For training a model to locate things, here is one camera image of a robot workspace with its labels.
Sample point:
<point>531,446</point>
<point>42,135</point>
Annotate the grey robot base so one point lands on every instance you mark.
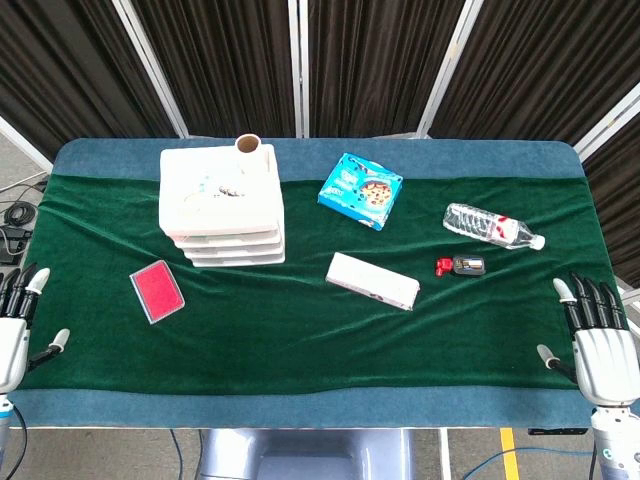
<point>300,450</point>

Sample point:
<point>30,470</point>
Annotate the clear plastic drawer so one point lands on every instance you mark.
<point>230,239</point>
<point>235,250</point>
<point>240,260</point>

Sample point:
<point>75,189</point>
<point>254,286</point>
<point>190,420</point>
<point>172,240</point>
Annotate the small black bottle red cap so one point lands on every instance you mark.
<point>467,265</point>

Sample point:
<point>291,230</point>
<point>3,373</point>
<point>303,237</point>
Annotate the clear plastic water bottle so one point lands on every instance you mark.
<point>480,222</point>

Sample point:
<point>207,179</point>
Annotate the dark curtain screen panel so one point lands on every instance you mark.
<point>540,60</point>
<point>225,65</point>
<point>65,65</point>
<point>375,60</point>

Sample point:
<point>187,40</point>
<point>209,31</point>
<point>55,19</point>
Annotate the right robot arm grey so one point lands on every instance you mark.
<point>612,445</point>

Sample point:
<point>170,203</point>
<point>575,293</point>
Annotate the black box under table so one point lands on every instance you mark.
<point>557,431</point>

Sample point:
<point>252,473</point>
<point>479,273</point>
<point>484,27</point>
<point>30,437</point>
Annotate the red pad with grey border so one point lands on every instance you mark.
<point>157,290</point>

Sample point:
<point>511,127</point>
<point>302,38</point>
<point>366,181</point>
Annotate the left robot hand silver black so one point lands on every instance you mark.
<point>12,345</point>

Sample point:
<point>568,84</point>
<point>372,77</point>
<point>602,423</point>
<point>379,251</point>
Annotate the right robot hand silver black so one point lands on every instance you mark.
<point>602,360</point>

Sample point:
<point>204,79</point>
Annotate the black power adapter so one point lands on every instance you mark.
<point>12,240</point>

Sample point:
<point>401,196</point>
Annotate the long white carton box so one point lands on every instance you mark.
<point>372,280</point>

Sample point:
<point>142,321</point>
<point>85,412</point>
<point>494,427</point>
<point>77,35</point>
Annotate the paper roll with cardboard core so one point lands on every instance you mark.
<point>249,157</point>

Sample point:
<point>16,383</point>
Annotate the green velvet cloth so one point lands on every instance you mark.
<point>300,340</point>

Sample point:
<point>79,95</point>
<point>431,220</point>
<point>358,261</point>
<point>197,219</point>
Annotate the white plastic drawer unit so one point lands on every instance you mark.
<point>220,210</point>

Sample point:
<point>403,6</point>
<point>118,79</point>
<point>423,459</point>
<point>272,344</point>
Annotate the small dark trinket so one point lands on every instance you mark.
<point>230,190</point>

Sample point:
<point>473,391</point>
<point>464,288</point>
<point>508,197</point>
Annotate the blue cookie box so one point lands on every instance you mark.
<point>360,192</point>

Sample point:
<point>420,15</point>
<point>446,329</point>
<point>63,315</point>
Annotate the yellow floor tape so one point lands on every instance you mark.
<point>509,452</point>

